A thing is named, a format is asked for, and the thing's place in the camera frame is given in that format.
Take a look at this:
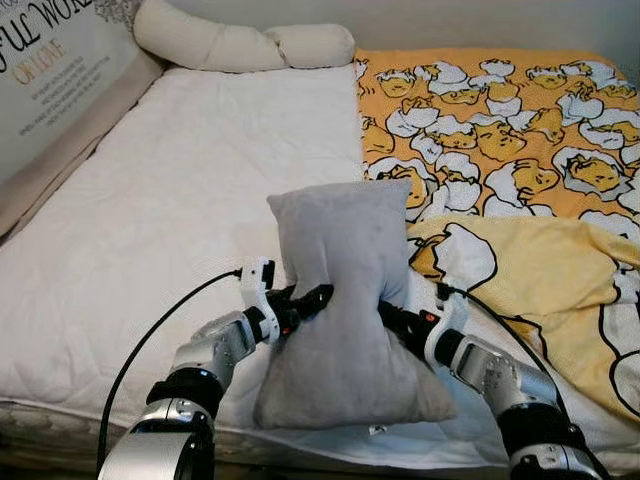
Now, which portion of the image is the grey plush pillow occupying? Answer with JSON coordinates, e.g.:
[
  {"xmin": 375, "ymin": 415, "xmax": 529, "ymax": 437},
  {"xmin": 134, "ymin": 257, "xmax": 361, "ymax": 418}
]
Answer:
[{"xmin": 252, "ymin": 180, "xmax": 459, "ymax": 431}]

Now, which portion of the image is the grey bed base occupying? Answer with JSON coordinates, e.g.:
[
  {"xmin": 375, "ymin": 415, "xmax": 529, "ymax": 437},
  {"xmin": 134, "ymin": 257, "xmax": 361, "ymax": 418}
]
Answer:
[{"xmin": 0, "ymin": 430, "xmax": 640, "ymax": 480}]

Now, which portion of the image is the white quilted mattress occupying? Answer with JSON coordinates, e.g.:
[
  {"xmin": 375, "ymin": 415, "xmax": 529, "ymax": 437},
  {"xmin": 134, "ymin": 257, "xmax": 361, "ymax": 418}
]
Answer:
[{"xmin": 0, "ymin": 65, "xmax": 640, "ymax": 471}]

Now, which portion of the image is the yellow cartoon egg blanket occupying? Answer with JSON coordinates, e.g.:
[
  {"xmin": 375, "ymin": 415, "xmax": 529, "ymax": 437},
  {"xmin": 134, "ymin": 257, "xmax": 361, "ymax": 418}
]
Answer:
[{"xmin": 355, "ymin": 48, "xmax": 640, "ymax": 417}]

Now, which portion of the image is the small cream bolster pillow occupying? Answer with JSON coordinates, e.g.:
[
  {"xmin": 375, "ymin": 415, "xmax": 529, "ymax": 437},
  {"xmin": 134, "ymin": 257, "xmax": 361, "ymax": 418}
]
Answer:
[{"xmin": 265, "ymin": 23, "xmax": 357, "ymax": 70}]

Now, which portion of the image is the large cream bolster pillow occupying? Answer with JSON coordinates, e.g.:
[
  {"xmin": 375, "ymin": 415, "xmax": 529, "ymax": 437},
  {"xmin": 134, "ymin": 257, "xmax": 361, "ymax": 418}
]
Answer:
[{"xmin": 133, "ymin": 0, "xmax": 288, "ymax": 73}]

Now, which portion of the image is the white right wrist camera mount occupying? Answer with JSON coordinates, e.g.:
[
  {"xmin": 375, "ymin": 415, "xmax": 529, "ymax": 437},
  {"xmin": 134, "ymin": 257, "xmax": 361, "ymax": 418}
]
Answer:
[{"xmin": 420, "ymin": 290, "xmax": 471, "ymax": 367}]

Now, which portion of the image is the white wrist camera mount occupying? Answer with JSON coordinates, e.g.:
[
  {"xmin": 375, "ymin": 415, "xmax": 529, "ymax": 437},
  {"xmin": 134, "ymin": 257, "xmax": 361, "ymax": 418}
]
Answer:
[
  {"xmin": 240, "ymin": 257, "xmax": 279, "ymax": 323},
  {"xmin": 420, "ymin": 290, "xmax": 471, "ymax": 367}
]

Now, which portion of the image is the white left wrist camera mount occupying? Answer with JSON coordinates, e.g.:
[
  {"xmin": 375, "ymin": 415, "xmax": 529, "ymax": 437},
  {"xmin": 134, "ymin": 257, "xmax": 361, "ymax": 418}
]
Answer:
[{"xmin": 240, "ymin": 257, "xmax": 279, "ymax": 323}]

